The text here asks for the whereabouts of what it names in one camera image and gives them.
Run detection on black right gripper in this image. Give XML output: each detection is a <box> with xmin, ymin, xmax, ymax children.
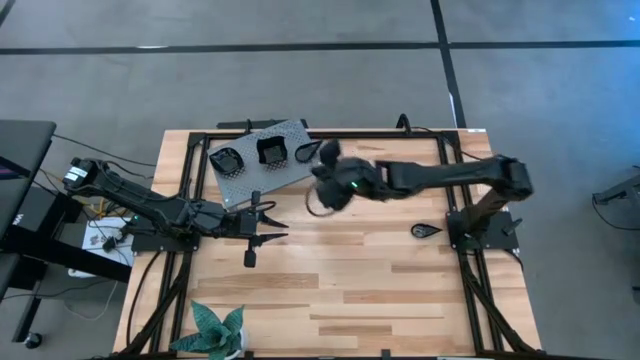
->
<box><xmin>310</xmin><ymin>139</ymin><xmax>390</xmax><ymax>212</ymax></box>

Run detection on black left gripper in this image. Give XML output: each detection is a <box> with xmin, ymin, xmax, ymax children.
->
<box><xmin>219</xmin><ymin>190</ymin><xmax>290</xmax><ymax>269</ymax></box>

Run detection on grey perforated metal shelf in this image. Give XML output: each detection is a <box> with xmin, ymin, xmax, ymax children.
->
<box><xmin>206</xmin><ymin>118</ymin><xmax>326</xmax><ymax>210</ymax></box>

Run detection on black teardrop mini plate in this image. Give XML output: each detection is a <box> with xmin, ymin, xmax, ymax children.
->
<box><xmin>294</xmin><ymin>139</ymin><xmax>325</xmax><ymax>164</ymax></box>
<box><xmin>410</xmin><ymin>223</ymin><xmax>444</xmax><ymax>239</ymax></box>

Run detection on black leaf-shaped mini plate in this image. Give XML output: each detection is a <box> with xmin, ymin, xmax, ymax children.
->
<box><xmin>208</xmin><ymin>147</ymin><xmax>246</xmax><ymax>176</ymax></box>

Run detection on black mounting bar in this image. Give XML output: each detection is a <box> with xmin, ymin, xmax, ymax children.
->
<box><xmin>216</xmin><ymin>118</ymin><xmax>309</xmax><ymax>131</ymax></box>

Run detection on green potted plant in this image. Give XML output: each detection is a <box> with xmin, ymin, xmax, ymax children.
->
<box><xmin>169</xmin><ymin>299</ymin><xmax>250</xmax><ymax>360</ymax></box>

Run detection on white power strip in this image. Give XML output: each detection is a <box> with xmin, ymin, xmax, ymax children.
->
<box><xmin>81</xmin><ymin>215</ymin><xmax>135</xmax><ymax>252</ymax></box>

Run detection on black computer case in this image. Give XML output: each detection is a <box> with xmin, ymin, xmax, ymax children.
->
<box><xmin>8</xmin><ymin>185</ymin><xmax>57</xmax><ymax>235</ymax></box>

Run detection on black desk top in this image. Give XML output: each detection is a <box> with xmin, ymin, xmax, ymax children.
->
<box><xmin>0</xmin><ymin>119</ymin><xmax>58</xmax><ymax>241</ymax></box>

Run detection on black floor stand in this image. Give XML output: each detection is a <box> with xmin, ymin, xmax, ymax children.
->
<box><xmin>592</xmin><ymin>167</ymin><xmax>640</xmax><ymax>206</ymax></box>

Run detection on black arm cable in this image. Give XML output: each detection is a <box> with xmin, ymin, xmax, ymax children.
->
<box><xmin>397</xmin><ymin>113</ymin><xmax>494</xmax><ymax>161</ymax></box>

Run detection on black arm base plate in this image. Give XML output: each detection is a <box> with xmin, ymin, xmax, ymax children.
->
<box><xmin>446</xmin><ymin>210</ymin><xmax>521</xmax><ymax>251</ymax></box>
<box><xmin>130</xmin><ymin>230</ymin><xmax>204</xmax><ymax>254</ymax></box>

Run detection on black floor cable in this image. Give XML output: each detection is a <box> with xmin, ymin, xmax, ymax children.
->
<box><xmin>51</xmin><ymin>133</ymin><xmax>158</xmax><ymax>168</ymax></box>

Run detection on black desk leg frame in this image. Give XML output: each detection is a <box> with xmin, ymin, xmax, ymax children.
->
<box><xmin>0</xmin><ymin>227</ymin><xmax>132</xmax><ymax>346</ymax></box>

